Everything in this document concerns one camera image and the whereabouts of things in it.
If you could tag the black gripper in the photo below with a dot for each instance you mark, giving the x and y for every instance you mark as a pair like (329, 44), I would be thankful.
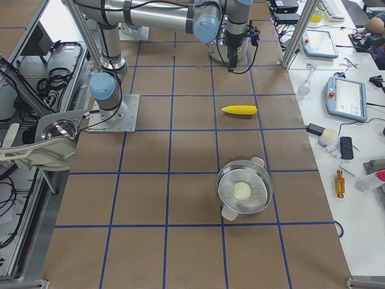
(232, 43)

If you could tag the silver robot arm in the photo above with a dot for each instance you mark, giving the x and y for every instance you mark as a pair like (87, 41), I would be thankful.
(224, 23)

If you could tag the yellow corn cob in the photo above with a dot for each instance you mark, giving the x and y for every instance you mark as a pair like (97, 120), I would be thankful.
(246, 110)

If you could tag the steel steamer pot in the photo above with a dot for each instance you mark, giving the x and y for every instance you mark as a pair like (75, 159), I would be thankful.
(244, 188)

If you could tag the white light bulb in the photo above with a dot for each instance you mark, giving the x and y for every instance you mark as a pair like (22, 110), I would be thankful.
(304, 89)

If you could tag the upper blue teach pendant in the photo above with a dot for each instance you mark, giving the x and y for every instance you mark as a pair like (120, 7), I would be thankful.
(319, 43)

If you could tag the blue teach pendant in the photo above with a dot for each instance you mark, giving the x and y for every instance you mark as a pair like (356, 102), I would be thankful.
(346, 98)
(319, 43)

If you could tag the black scissors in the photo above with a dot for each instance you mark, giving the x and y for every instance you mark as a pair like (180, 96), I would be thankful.
(339, 75)

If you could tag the lower blue teach pendant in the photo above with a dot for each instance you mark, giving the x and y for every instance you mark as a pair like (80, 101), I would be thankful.
(346, 98)

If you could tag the white purple cup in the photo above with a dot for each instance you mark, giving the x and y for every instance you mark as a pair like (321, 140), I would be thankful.
(328, 136)

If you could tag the black phone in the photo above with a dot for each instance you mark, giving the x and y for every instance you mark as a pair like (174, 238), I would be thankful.
(346, 148)

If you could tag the gold metal fitting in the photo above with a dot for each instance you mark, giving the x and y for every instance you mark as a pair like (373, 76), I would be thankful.
(339, 182)

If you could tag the steel bowl with yellow items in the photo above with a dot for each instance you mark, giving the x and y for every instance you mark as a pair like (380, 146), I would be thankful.
(63, 127)

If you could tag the aluminium frame post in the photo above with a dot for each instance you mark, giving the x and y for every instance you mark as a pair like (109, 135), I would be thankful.
(304, 19)

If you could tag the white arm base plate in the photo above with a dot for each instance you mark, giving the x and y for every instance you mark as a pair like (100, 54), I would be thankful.
(124, 120)

